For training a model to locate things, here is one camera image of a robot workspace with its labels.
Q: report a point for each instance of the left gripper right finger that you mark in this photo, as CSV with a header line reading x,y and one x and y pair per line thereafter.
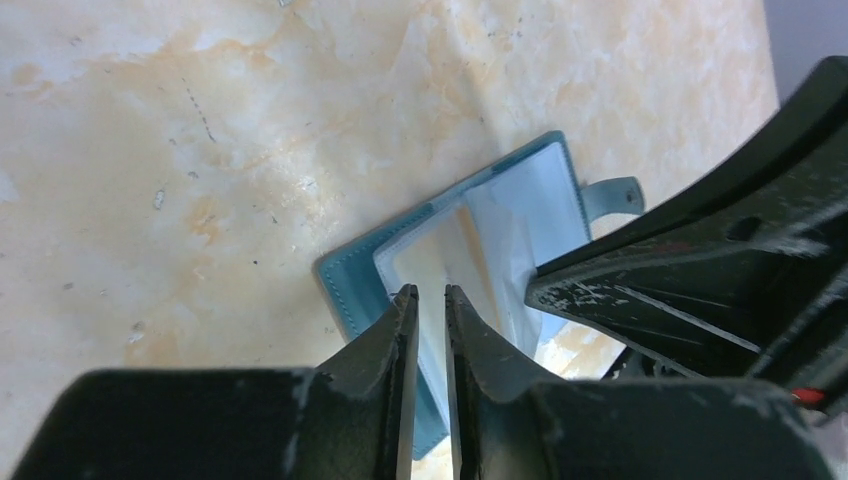
x,y
513,419

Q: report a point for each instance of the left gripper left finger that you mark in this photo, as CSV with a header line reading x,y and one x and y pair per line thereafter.
x,y
351,417

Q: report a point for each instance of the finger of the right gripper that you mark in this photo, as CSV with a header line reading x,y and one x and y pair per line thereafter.
x,y
812,114
724,297

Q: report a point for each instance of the gold VIP credit card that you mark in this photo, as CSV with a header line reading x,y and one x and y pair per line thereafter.
x,y
449,252

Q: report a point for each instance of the teal leather card holder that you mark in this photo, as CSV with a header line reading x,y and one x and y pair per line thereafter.
x,y
528,209

